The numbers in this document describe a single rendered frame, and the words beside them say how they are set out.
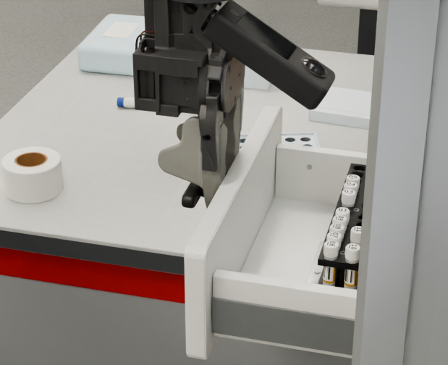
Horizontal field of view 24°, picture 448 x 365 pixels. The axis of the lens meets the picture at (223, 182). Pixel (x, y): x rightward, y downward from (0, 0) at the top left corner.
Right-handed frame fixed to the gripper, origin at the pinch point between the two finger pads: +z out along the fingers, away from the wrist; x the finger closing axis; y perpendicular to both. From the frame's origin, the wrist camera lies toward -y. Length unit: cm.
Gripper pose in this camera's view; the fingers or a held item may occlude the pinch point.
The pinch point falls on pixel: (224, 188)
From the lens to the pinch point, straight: 96.6
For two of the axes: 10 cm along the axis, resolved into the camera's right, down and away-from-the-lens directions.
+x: -2.6, 4.7, -8.5
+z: 0.0, 8.8, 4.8
